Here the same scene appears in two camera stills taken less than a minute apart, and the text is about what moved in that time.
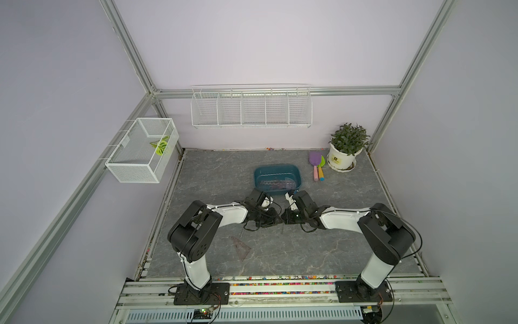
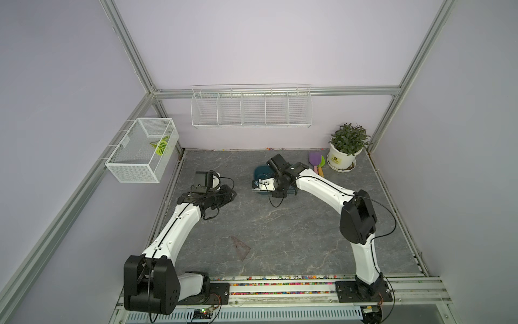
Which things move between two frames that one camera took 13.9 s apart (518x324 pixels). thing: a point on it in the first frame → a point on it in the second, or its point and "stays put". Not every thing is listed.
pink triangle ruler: x=242 y=249 stays put
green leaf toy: x=160 y=145 stays put
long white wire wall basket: x=251 y=106 stays put
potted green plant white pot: x=346 y=144 stays put
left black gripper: x=271 y=218 → x=227 y=196
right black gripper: x=286 y=217 → x=279 y=192
